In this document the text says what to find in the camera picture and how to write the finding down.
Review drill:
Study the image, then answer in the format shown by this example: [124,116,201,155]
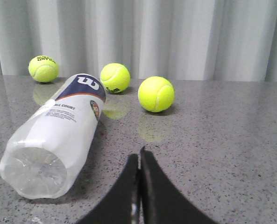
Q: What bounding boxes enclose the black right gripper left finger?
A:
[78,154,139,224]

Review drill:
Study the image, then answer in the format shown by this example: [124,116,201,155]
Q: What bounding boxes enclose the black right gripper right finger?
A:
[140,147,216,224]

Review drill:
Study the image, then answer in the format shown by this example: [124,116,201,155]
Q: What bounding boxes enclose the white plastic tennis ball can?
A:
[0,74,106,199]

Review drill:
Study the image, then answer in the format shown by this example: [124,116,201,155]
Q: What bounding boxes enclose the plain yellow tennis ball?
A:
[138,76,175,112]

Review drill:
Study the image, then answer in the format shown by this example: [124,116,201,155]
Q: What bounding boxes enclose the tennis ball with Wilson 3 print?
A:
[100,63,131,93]

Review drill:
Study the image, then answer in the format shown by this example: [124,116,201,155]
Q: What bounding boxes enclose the tennis ball with Roland Garros print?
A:
[28,55,59,83]

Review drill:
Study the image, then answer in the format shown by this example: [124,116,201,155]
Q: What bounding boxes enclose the white pleated curtain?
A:
[0,0,277,82]

